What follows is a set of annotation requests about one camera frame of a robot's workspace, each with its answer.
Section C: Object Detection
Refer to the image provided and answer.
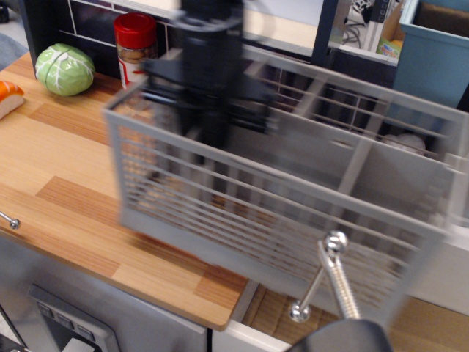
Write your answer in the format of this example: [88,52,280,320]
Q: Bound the grey plastic drying rack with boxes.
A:
[103,48,468,325]

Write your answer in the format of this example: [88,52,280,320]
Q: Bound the grey oven control panel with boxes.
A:
[28,285,120,351]

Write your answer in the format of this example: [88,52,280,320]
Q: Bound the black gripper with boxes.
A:
[141,21,274,149]

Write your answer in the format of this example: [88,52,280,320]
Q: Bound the salmon sushi toy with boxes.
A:
[0,81,25,119]

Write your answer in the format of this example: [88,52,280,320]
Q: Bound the toy ice cream cone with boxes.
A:
[382,133,426,156]

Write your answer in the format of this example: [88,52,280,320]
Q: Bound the small chrome knob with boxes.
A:
[0,212,21,230]

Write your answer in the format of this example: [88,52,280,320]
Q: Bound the red lid spice jar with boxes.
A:
[114,12,158,89]

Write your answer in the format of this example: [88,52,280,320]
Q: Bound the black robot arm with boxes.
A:
[141,1,276,156]

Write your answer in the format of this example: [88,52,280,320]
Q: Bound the green toy cabbage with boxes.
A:
[34,43,95,96]

